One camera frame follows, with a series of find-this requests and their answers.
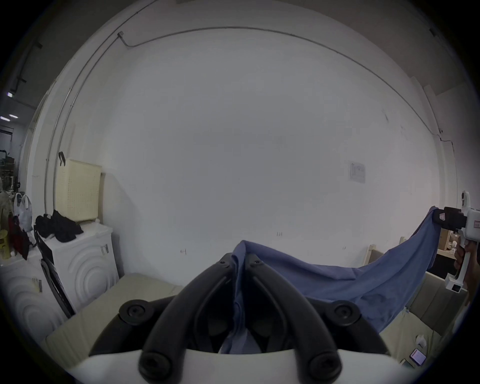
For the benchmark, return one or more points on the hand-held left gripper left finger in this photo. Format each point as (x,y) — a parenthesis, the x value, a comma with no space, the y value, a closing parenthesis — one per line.
(168,318)

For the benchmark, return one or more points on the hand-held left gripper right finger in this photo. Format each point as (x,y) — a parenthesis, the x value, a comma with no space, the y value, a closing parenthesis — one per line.
(296,318)

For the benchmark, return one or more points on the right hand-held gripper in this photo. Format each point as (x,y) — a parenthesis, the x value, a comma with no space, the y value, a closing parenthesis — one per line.
(473,225)

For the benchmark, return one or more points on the blue shirt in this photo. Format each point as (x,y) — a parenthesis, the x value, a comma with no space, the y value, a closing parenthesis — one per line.
(337,279)

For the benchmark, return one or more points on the person's right hand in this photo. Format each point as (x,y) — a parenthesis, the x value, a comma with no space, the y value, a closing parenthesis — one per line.
(473,258)

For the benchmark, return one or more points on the bed with beige sheet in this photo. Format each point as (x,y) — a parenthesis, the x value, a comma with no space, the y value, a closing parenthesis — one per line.
(142,287)

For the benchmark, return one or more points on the grey padded headboard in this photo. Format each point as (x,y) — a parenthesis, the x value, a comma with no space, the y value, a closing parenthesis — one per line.
(438,300)

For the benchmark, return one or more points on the white washing machine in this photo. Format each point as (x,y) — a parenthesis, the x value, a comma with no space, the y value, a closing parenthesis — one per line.
(26,300)
(88,258)

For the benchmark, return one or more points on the small white object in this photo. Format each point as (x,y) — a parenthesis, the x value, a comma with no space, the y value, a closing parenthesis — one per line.
(421,340)

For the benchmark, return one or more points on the phone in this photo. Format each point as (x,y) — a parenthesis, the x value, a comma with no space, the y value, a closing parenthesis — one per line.
(418,356)

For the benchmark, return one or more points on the black clothes pile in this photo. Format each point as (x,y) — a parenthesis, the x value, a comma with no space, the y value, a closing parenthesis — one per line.
(60,227)

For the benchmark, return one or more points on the cream plastic laundry basket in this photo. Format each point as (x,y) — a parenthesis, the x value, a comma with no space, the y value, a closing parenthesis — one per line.
(78,191)

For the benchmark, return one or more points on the white plastic bag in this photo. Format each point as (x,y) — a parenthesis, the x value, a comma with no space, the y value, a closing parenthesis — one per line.
(23,213)

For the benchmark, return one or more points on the paper sheet on wall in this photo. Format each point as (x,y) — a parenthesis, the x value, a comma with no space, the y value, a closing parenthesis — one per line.
(357,172)

